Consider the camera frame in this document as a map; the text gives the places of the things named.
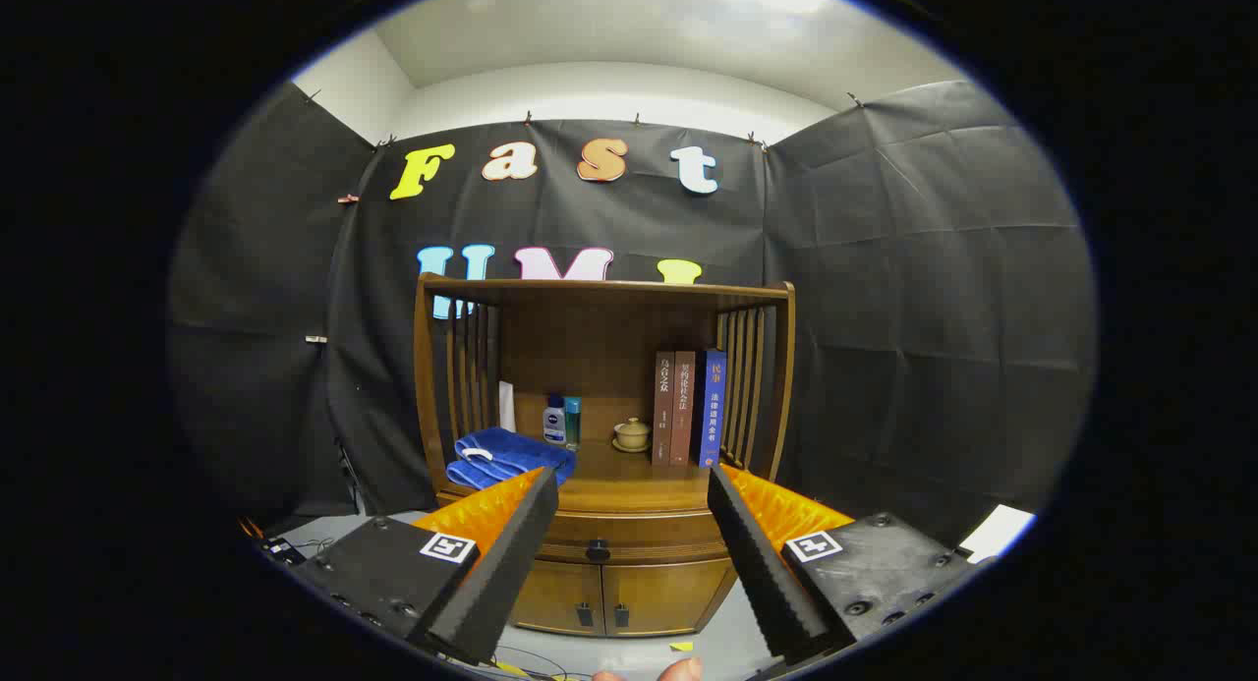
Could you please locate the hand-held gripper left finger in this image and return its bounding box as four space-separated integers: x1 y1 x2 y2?
293 465 561 665

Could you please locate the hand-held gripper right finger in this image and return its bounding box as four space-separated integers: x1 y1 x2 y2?
706 463 984 667

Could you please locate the wooden drawer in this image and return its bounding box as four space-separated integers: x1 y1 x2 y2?
536 509 733 564

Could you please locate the wooden cabinet door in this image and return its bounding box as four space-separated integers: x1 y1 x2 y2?
511 560 602 635
601 560 736 635

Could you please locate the wooden countertop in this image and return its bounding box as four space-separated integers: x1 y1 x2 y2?
435 435 777 515

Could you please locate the blue towel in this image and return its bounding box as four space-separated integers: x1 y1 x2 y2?
445 426 578 491

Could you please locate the blue book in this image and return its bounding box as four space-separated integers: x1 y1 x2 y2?
693 349 728 469

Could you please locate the light brown book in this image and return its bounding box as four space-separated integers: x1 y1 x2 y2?
671 351 697 467

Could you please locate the dark brown book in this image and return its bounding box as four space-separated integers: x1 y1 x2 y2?
652 352 677 466

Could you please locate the white sheet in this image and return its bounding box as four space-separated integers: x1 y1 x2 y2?
958 504 1036 564

